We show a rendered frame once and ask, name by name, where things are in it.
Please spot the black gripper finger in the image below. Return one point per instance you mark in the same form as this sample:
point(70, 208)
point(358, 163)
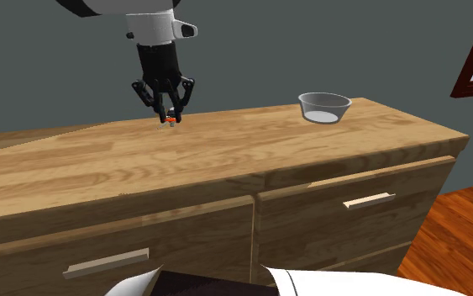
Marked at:
point(182, 96)
point(151, 98)

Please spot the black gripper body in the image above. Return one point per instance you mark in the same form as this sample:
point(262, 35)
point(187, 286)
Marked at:
point(158, 65)

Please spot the small orange and grey object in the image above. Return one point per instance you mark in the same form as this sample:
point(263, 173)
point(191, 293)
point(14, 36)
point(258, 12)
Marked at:
point(171, 120)

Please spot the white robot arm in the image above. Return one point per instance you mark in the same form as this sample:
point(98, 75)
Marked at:
point(150, 24)

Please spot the wooden chest of drawers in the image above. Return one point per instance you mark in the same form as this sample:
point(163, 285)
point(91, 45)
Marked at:
point(228, 147)

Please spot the clear glass bowl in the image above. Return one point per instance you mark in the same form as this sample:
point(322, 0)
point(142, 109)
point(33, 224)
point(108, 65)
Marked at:
point(324, 110)

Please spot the bed with white pillows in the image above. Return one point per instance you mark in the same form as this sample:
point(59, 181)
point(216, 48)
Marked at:
point(342, 285)

